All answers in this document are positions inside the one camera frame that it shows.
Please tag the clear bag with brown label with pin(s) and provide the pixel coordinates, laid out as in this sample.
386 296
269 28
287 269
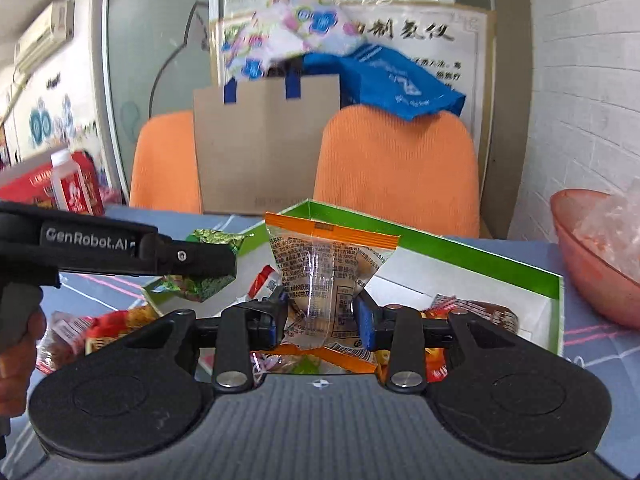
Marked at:
480 312

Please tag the yellow snack packet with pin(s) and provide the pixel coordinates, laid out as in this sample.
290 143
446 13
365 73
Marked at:
142 317

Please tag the colourful wall decoration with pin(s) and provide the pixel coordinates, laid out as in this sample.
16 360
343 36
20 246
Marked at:
50 120

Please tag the green cardboard box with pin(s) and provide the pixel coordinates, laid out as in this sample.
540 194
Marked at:
475 265

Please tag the blue striped tablecloth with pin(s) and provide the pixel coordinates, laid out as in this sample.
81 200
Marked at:
590 365

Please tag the calligraphy wall poster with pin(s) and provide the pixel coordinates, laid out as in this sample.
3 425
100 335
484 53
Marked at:
450 35

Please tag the orange chair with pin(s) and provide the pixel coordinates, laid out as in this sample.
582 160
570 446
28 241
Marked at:
400 170
165 165

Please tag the red cracker box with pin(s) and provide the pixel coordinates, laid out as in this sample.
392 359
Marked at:
35 182

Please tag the clear packet with orange edge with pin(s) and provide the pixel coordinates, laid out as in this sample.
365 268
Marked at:
320 270

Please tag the red orange snack packet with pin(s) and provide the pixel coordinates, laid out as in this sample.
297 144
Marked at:
262 280

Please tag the green foil snack packet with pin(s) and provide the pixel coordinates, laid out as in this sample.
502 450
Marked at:
215 240

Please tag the person's left hand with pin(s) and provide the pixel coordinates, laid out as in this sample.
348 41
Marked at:
17 380

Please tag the blue plastic bag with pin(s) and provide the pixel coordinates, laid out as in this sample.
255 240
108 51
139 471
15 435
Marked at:
395 80

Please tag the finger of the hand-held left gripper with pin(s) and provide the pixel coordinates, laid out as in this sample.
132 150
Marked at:
195 260

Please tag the clear packet of dark fruit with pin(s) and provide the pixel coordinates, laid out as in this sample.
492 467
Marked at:
62 335

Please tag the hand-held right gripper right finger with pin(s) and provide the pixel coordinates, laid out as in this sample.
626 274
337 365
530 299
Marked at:
364 325

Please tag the crumpled clear plastic wrap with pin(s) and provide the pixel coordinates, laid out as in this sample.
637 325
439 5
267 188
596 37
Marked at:
615 235

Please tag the white wall air conditioner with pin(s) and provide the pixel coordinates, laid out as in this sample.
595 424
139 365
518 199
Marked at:
45 35

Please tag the floral cloth bag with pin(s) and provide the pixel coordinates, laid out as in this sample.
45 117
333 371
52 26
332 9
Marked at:
300 25

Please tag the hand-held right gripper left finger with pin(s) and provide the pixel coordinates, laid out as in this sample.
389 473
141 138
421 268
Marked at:
280 325

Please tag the pink plastic bowl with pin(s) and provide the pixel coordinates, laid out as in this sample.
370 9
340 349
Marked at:
585 265

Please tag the clear bottle with red label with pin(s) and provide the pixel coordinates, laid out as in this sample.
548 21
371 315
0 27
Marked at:
75 185

